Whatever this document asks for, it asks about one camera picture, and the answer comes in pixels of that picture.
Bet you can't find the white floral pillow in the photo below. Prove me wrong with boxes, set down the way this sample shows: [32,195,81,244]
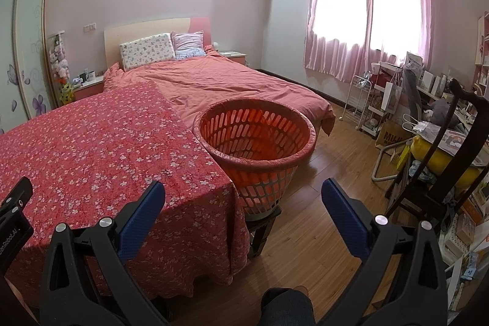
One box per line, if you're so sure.
[119,33,176,71]

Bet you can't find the pink bedside table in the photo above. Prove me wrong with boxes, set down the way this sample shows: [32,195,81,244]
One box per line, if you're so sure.
[219,50,247,66]
[72,76,105,101]

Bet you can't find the wardrobe with purple flowers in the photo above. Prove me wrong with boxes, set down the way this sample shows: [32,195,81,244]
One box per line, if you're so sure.
[0,0,52,136]

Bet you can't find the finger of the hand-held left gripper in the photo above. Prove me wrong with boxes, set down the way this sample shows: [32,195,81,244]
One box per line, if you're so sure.
[0,177,33,223]

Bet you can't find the white wire cart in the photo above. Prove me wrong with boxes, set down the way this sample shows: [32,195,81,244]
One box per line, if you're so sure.
[341,75,373,130]

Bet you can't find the yellow green plush toy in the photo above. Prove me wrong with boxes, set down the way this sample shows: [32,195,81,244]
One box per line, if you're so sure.
[60,82,75,105]

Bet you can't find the brown paper bag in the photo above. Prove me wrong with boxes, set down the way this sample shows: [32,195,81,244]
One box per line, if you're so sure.
[376,122,411,151]

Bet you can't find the white shelf cart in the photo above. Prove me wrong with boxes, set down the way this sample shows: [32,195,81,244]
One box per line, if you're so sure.
[363,62,402,137]

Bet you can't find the coral pink duvet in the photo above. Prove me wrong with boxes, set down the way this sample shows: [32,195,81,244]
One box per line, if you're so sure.
[103,52,336,137]

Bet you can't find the person's leg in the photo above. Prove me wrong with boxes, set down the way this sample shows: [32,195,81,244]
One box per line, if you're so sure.
[261,287,316,326]

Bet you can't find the pink striped pillow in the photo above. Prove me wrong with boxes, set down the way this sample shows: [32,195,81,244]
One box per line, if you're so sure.
[171,31,207,60]

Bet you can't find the white paper bag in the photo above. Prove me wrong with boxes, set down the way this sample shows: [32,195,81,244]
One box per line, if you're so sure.
[382,82,403,115]

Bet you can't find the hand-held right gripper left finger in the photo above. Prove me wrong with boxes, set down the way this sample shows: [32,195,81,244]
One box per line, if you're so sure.
[40,180,169,326]

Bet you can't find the red floral tablecloth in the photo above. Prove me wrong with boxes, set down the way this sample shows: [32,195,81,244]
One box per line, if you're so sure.
[0,82,249,300]

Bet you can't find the yellow cushion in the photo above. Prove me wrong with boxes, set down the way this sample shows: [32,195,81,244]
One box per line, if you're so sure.
[413,137,486,189]

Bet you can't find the pink white bookshelf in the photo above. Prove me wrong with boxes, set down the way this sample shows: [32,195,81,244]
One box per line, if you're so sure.
[474,11,489,90]

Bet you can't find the orange plastic laundry basket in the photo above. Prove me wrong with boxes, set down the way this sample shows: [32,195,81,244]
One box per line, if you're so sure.
[192,99,318,216]

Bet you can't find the framed picture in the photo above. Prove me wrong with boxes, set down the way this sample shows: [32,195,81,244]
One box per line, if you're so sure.
[405,52,424,69]

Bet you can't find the dark wooden chair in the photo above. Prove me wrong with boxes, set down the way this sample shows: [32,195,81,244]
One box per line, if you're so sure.
[384,79,489,235]

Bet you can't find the grey cloth bundle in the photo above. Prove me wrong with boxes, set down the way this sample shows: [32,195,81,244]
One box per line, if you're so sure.
[426,99,461,128]

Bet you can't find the hanging plush toys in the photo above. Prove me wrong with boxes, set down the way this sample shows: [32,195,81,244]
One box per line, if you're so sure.
[48,32,70,80]

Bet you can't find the pile of cardboard boxes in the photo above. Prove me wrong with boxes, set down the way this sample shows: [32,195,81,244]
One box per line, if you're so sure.
[437,189,489,311]

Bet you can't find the dark wooden stool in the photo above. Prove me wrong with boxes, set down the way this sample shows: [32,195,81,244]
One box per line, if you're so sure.
[244,206,282,258]

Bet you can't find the pink curtain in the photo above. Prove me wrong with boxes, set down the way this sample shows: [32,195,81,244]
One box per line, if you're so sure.
[363,0,434,69]
[303,0,374,82]

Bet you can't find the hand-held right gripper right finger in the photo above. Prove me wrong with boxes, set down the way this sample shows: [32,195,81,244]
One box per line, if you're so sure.
[321,178,447,326]

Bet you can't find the beige wooden headboard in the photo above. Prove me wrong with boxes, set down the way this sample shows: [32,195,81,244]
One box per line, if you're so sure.
[104,17,211,69]

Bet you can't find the magazine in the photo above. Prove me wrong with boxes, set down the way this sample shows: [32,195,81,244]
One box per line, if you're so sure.
[433,129,489,166]

